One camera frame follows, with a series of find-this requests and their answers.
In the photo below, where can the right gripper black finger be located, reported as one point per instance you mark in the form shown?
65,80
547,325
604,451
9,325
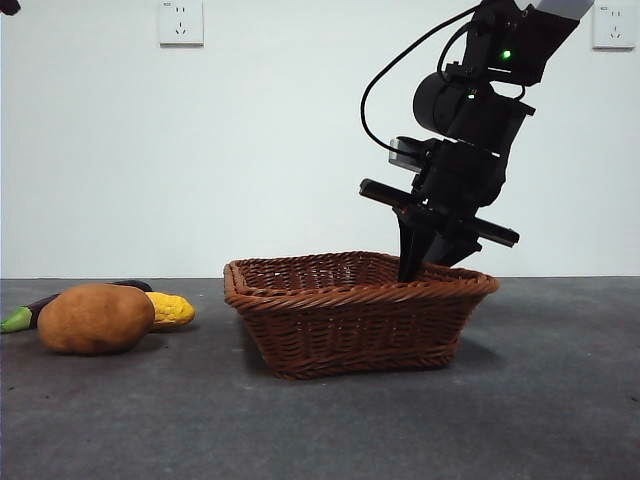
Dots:
450,252
412,250

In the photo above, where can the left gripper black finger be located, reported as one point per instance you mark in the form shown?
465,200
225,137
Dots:
9,5

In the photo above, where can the brown wicker basket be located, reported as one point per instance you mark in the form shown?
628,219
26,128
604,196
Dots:
350,330

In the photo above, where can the yellow corn cob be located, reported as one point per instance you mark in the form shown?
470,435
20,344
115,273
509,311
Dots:
172,312

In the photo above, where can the purple eggplant with green stem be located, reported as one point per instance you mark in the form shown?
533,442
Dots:
132,286

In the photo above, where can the brown potato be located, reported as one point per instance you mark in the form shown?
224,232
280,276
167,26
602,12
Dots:
95,320

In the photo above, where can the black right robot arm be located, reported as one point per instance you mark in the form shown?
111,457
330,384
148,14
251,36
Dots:
480,115

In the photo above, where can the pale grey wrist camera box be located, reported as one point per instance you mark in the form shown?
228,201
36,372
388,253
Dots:
400,155

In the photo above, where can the white wall socket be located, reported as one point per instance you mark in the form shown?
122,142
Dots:
614,30
181,25

